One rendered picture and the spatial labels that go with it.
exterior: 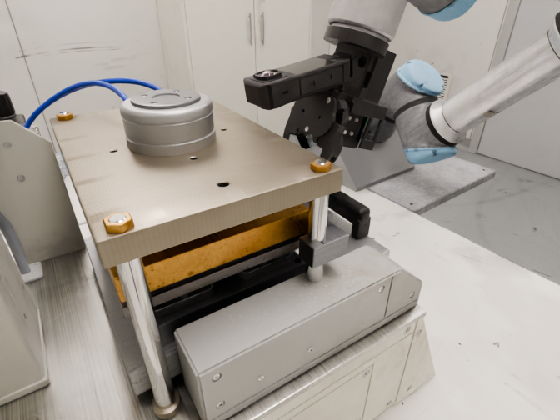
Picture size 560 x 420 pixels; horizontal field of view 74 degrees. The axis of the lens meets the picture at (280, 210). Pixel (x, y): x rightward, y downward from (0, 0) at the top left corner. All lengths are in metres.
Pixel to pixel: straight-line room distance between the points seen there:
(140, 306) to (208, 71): 2.39
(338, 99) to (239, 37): 2.30
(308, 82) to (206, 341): 0.26
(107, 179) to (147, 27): 2.60
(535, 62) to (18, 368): 0.87
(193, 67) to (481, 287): 2.15
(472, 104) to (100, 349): 0.81
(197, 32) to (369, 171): 1.72
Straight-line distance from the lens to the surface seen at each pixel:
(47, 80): 2.78
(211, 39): 2.59
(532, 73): 0.86
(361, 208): 0.44
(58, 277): 0.53
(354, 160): 1.07
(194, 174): 0.29
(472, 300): 0.77
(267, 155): 0.31
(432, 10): 0.54
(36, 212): 0.53
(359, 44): 0.42
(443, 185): 1.15
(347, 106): 0.42
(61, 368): 0.42
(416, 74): 1.02
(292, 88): 0.38
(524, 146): 3.50
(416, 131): 0.98
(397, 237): 0.87
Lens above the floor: 1.23
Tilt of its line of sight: 31 degrees down
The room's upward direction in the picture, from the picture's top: straight up
